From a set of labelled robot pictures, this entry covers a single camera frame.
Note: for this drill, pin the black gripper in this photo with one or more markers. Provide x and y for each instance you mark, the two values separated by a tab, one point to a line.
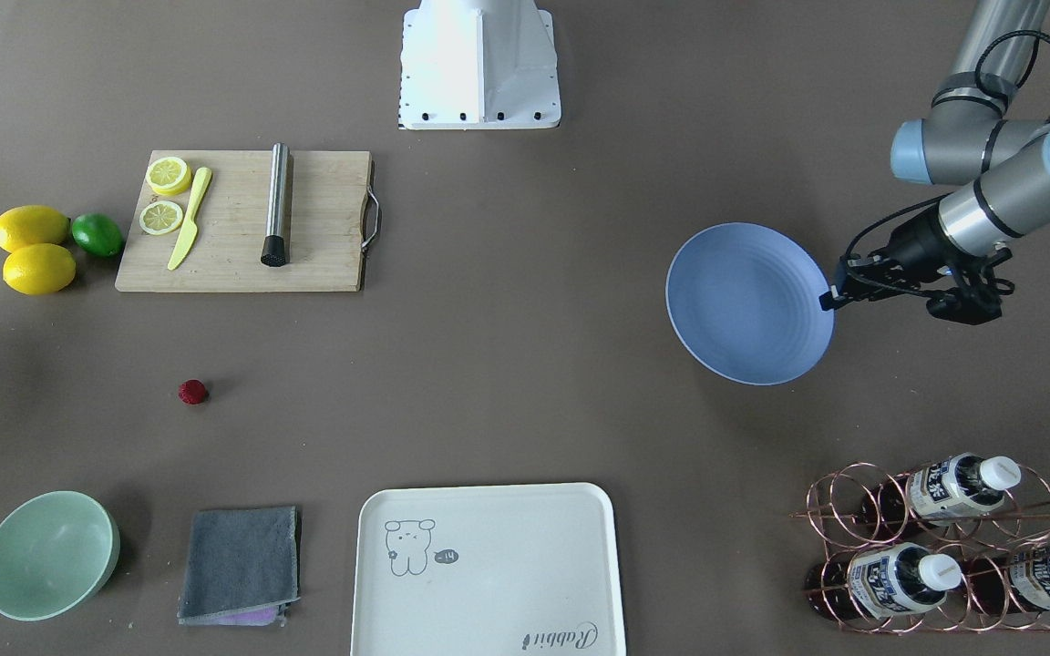
913	244

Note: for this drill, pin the red strawberry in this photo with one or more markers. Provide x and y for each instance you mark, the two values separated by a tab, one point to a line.
193	392

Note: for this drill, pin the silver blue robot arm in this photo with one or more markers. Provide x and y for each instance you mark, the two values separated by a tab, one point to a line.
999	168

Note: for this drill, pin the blue round plate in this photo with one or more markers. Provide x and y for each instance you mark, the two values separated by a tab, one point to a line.
744	301

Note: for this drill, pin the top dark drink bottle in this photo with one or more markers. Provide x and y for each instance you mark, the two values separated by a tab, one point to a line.
962	487

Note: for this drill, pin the lower drink bottle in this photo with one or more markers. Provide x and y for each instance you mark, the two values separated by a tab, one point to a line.
878	584
1012	584

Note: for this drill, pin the white rabbit tray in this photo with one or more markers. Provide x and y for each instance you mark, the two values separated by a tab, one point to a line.
488	570

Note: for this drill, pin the wooden cutting board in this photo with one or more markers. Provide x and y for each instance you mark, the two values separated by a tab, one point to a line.
327	224

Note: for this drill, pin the steel muddler rod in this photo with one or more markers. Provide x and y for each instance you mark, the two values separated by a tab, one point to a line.
275	246

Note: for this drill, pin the yellow plastic knife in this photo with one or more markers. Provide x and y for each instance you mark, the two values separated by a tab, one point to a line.
189	230

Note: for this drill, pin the grey folded cloth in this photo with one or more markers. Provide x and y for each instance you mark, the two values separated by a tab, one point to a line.
242	567

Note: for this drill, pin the upper lemon slice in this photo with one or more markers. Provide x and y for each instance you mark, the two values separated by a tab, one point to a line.
168	176

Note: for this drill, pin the lemon slice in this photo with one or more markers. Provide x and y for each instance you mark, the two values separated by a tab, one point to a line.
161	217
168	176

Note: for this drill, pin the lower lemon slice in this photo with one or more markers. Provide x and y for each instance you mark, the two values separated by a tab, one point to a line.
161	217

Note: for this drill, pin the green lime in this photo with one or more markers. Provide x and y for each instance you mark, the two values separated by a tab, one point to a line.
97	234

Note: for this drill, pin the lower whole lemon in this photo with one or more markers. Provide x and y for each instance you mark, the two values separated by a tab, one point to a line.
39	269

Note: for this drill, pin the whole lemon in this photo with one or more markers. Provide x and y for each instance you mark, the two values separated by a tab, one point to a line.
33	224
39	269

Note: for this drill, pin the upper whole lemon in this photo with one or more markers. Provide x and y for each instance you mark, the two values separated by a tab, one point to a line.
33	224

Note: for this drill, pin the green bowl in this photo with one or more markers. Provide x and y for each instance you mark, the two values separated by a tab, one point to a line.
56	551

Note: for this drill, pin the copper wire bottle rack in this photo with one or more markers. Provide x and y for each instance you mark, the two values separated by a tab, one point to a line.
843	507

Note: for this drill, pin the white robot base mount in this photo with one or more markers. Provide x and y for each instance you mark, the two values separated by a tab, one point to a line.
478	65

